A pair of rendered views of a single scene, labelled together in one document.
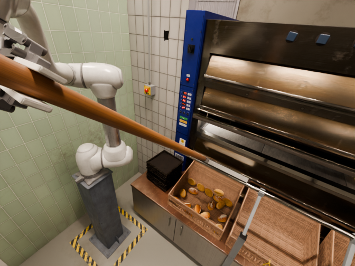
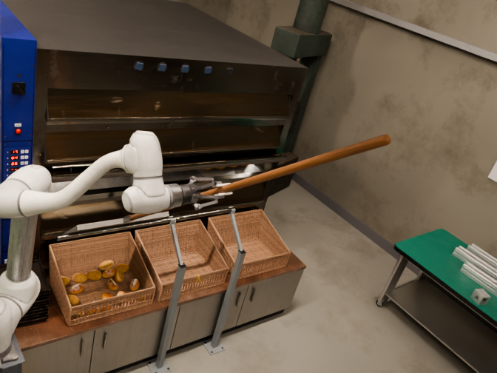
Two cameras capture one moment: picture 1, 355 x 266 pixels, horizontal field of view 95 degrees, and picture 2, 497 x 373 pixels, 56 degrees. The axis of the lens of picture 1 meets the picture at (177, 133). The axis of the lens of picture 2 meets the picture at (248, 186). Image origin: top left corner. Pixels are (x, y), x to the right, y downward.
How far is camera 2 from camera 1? 1.96 m
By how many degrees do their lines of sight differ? 64
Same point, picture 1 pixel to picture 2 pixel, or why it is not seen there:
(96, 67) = (37, 177)
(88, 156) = (10, 312)
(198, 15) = (26, 46)
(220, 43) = (62, 75)
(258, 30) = (106, 61)
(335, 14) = not seen: outside the picture
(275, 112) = not seen: hidden behind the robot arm
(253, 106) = (117, 138)
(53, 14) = not seen: outside the picture
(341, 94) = (183, 107)
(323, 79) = (168, 98)
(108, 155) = (28, 294)
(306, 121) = (166, 135)
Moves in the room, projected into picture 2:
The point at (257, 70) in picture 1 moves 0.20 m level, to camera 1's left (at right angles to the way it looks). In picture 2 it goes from (112, 100) to (90, 107)
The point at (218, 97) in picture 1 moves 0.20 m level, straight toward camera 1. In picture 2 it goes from (69, 140) to (92, 155)
